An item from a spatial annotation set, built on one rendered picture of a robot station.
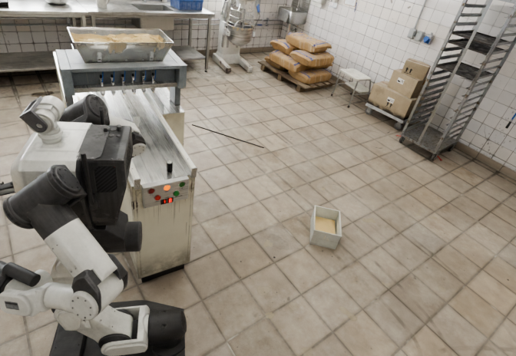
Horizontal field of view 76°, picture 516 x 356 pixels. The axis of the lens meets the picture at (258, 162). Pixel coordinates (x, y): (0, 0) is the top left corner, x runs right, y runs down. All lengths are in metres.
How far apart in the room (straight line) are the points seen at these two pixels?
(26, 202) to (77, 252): 0.17
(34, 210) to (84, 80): 1.44
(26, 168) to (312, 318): 1.87
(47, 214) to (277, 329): 1.66
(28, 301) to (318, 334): 1.69
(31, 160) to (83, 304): 0.40
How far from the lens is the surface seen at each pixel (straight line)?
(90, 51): 2.20
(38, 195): 0.95
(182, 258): 2.32
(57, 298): 1.07
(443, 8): 5.22
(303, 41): 5.59
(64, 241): 0.94
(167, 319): 1.85
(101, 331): 1.83
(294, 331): 2.31
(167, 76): 2.39
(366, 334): 2.47
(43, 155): 1.08
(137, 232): 1.33
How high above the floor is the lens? 1.97
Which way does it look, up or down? 34 degrees down
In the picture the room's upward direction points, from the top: 11 degrees clockwise
